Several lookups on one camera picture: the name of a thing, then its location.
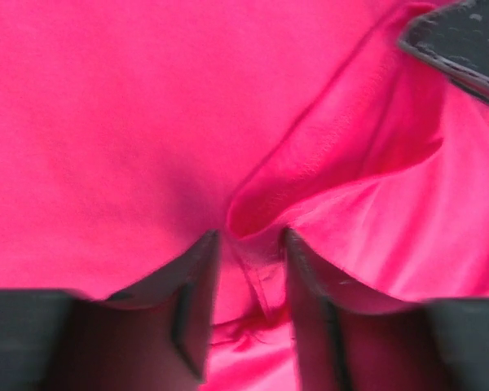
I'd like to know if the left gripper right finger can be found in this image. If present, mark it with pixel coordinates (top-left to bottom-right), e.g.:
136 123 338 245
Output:
283 229 489 390

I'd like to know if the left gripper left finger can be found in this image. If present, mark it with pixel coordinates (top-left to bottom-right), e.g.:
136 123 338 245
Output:
0 231 219 391

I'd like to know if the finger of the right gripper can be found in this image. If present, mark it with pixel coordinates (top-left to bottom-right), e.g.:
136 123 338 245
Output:
399 1 489 105

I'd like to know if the pink t shirt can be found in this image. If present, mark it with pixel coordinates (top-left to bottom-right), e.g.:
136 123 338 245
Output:
0 1 489 390

